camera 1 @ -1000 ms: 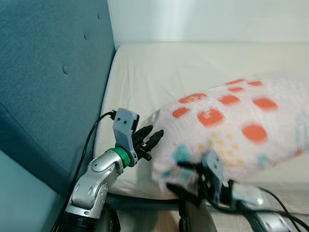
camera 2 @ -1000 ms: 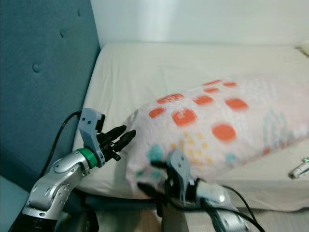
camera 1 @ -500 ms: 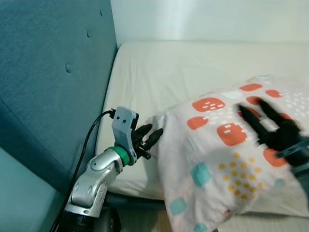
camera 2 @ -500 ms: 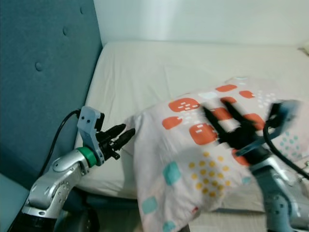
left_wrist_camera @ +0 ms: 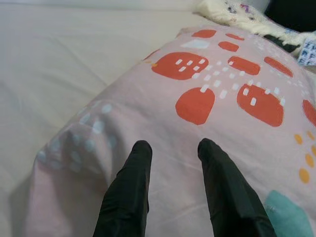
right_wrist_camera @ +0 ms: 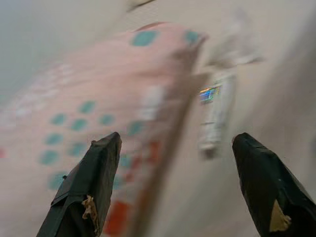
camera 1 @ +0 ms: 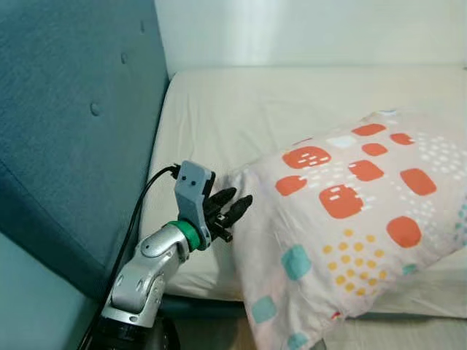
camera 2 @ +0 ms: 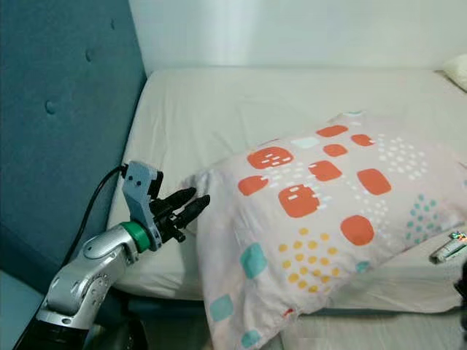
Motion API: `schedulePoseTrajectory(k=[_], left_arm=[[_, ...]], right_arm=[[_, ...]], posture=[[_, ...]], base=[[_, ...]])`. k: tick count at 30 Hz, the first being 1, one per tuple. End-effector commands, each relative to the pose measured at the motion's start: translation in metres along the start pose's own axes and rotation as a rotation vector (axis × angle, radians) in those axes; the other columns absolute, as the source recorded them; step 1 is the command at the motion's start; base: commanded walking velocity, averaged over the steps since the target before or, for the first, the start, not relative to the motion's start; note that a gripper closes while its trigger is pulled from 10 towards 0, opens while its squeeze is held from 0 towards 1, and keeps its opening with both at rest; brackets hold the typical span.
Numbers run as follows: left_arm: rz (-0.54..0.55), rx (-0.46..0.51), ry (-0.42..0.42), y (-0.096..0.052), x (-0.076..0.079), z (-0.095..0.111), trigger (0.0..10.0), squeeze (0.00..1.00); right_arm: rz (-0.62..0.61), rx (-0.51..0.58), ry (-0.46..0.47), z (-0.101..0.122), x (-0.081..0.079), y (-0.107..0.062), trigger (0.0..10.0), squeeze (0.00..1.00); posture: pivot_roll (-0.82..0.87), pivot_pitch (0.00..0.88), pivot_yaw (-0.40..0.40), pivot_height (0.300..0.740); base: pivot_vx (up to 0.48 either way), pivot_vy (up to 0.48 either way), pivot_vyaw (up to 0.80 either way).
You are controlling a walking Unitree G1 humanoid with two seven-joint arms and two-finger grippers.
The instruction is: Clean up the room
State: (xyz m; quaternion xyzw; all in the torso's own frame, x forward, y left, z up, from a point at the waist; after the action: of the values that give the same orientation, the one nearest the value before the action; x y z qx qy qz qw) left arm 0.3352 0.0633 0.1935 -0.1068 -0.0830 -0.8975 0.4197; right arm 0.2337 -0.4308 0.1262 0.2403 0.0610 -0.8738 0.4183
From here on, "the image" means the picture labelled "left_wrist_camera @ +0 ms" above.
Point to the white book with blue letters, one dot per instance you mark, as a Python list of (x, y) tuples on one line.
[(307, 53)]

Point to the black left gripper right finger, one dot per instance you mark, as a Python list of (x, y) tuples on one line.
[(227, 192)]

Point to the white bed mattress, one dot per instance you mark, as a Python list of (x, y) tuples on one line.
[(49, 61)]

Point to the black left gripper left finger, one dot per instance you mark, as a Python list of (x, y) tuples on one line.
[(128, 192)]

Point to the cream cartoon print blanket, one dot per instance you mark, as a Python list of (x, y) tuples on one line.
[(259, 23)]

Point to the pink pillow with red spots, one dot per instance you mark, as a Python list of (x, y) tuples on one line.
[(160, 118)]

